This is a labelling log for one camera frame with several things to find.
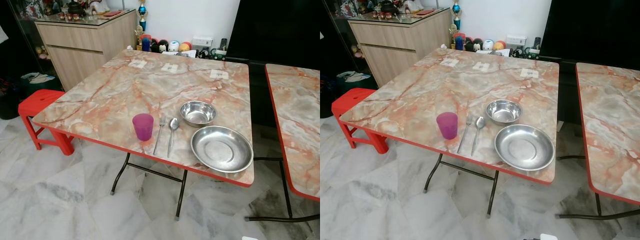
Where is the steel spoon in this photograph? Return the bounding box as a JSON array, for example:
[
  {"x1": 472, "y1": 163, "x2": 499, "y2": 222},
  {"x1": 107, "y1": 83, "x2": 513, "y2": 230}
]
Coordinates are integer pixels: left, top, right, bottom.
[
  {"x1": 166, "y1": 117, "x2": 180, "y2": 159},
  {"x1": 470, "y1": 116, "x2": 486, "y2": 157}
]

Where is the blue gold trophy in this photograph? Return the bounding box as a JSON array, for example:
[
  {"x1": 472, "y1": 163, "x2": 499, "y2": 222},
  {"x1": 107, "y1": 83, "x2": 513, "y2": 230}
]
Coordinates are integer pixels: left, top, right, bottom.
[
  {"x1": 451, "y1": 0, "x2": 462, "y2": 31},
  {"x1": 138, "y1": 0, "x2": 149, "y2": 32}
]

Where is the purple plastic cup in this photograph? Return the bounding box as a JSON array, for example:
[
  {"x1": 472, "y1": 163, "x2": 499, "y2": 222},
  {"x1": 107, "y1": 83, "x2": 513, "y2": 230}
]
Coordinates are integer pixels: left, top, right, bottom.
[
  {"x1": 436, "y1": 111, "x2": 459, "y2": 140},
  {"x1": 132, "y1": 113, "x2": 155, "y2": 142}
]

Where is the dark teapot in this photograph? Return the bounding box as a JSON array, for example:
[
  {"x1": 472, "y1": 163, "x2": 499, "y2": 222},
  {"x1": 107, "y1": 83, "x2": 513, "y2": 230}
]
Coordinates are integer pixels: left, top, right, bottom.
[
  {"x1": 66, "y1": 1, "x2": 88, "y2": 16},
  {"x1": 379, "y1": 0, "x2": 400, "y2": 15}
]

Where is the marble pattern folding table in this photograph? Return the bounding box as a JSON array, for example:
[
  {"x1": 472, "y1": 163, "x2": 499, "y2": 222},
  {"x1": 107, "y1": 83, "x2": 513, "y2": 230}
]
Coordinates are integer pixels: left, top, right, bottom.
[
  {"x1": 244, "y1": 63, "x2": 321, "y2": 222},
  {"x1": 338, "y1": 47, "x2": 560, "y2": 219},
  {"x1": 555, "y1": 62, "x2": 640, "y2": 221},
  {"x1": 31, "y1": 49, "x2": 255, "y2": 222}
]

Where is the black screen panel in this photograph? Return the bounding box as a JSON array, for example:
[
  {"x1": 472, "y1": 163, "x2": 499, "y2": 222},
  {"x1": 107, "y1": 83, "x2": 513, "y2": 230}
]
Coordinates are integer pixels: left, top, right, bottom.
[
  {"x1": 539, "y1": 0, "x2": 640, "y2": 65},
  {"x1": 226, "y1": 0, "x2": 321, "y2": 64}
]

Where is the red plastic stool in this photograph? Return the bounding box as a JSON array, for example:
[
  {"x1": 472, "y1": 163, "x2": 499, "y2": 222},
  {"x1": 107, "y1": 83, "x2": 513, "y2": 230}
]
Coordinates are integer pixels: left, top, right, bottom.
[
  {"x1": 331, "y1": 87, "x2": 389, "y2": 155},
  {"x1": 18, "y1": 89, "x2": 76, "y2": 156}
]

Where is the steel fork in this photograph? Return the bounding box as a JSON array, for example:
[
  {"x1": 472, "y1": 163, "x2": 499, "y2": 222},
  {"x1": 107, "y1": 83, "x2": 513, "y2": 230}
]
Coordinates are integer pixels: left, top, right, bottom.
[
  {"x1": 152, "y1": 115, "x2": 167, "y2": 156},
  {"x1": 456, "y1": 114, "x2": 474, "y2": 154}
]

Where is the large steel plate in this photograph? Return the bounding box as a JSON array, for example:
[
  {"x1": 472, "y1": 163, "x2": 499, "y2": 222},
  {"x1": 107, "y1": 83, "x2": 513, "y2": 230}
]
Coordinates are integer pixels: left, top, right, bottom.
[
  {"x1": 190, "y1": 125, "x2": 254, "y2": 174},
  {"x1": 494, "y1": 124, "x2": 556, "y2": 172}
]

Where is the small steel bowl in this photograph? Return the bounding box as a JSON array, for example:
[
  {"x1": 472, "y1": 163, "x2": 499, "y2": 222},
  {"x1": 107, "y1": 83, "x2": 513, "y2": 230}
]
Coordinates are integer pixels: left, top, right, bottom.
[
  {"x1": 179, "y1": 100, "x2": 218, "y2": 128},
  {"x1": 485, "y1": 99, "x2": 523, "y2": 126}
]

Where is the light wood cabinet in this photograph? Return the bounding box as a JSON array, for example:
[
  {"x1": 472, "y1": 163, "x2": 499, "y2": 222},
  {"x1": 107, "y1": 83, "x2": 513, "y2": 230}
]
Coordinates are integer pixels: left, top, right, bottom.
[
  {"x1": 347, "y1": 7, "x2": 452, "y2": 88},
  {"x1": 34, "y1": 9, "x2": 139, "y2": 92}
]

